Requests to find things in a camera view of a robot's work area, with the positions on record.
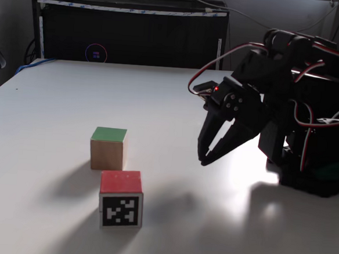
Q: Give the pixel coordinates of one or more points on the green-topped wooden cube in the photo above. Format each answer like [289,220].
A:
[108,151]

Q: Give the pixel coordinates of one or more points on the red-topped cube with marker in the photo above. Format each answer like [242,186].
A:
[120,199]

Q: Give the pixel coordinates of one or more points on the black computer case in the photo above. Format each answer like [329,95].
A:
[149,35]

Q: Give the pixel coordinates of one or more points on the small black camera module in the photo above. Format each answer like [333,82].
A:
[205,88]

